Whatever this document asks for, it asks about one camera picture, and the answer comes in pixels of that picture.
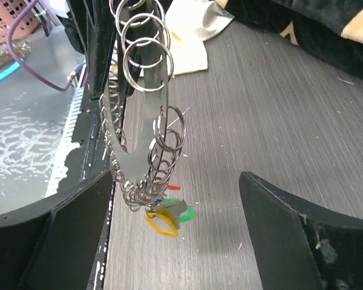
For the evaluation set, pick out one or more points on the yellow key tag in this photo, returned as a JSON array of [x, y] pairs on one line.
[[163, 223]]

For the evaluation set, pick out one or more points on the pink plastic basket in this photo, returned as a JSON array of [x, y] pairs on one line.
[[9, 10]]

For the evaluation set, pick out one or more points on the green key tag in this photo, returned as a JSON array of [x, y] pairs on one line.
[[178, 209]]

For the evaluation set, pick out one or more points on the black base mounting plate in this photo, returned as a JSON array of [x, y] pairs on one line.
[[87, 145]]

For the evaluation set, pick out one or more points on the cream white cloth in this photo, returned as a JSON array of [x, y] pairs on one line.
[[190, 24]]

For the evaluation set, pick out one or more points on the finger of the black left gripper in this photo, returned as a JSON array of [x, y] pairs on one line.
[[144, 46], [91, 31]]

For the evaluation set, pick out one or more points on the teal curved plastic piece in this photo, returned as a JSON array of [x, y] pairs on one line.
[[8, 69]]

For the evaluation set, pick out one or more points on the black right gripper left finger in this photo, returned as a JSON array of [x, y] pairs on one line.
[[52, 243]]

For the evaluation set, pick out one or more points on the black floral plush blanket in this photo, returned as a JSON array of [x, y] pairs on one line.
[[329, 30]]

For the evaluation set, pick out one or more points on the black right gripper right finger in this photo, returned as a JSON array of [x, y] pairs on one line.
[[299, 244]]

